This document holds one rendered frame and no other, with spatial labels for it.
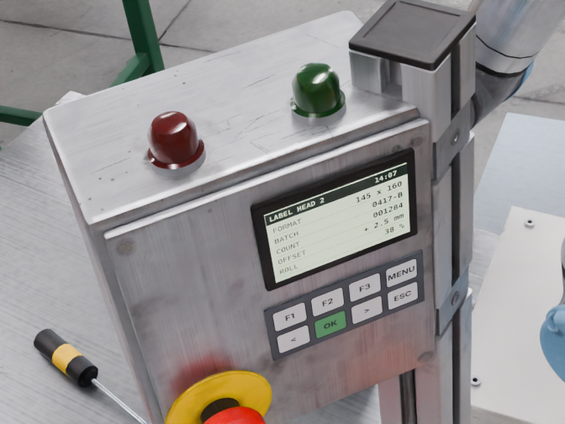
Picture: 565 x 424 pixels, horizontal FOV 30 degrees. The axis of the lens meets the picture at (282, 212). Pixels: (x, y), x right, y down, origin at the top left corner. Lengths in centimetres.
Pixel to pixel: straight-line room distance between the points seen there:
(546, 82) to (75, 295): 186
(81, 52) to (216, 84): 277
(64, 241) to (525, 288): 62
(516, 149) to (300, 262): 97
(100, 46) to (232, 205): 283
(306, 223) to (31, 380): 82
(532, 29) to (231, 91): 45
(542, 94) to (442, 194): 237
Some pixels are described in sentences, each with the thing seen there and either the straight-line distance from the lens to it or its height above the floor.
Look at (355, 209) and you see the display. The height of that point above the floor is 144.
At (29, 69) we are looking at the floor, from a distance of 328.
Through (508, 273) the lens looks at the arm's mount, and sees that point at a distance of 113.
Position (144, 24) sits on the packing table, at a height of 29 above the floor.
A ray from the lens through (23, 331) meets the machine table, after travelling 133.
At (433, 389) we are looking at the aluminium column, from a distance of 65.
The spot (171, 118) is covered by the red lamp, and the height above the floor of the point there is 150.
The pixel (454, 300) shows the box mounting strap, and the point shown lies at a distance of 61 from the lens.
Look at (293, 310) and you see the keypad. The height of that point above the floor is 138.
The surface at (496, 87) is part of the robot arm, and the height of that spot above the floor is 118.
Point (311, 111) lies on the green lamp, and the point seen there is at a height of 148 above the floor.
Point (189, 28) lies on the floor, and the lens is 328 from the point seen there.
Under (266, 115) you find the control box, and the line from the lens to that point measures 50.
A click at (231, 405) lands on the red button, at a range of 56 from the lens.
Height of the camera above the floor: 178
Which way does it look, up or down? 43 degrees down
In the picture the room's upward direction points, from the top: 9 degrees counter-clockwise
